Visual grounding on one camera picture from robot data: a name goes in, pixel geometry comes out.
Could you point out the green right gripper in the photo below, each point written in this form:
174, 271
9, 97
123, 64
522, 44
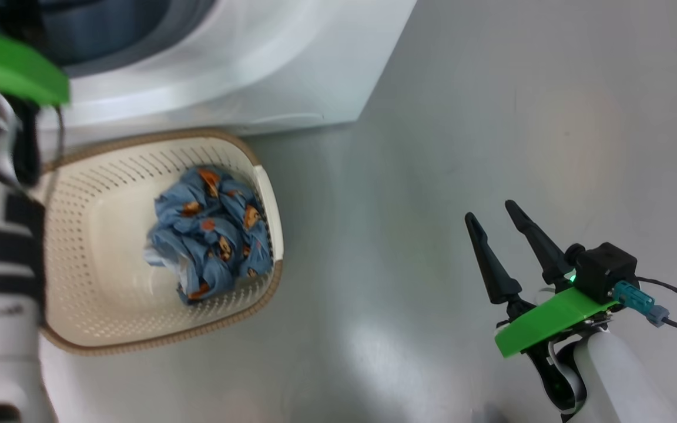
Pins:
556, 320

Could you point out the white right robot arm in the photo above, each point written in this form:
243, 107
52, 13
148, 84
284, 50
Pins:
620, 376

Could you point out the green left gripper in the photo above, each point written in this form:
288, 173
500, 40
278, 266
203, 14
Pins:
15, 67

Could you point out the blue orange-print garment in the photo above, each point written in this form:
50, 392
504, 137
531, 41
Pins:
209, 241

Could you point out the cream perforated laundry basket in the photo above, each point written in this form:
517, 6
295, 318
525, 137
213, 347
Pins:
103, 264

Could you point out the white front-load washing machine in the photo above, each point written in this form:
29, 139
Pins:
285, 64

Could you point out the grey rubber door gasket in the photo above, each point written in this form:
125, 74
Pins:
115, 29

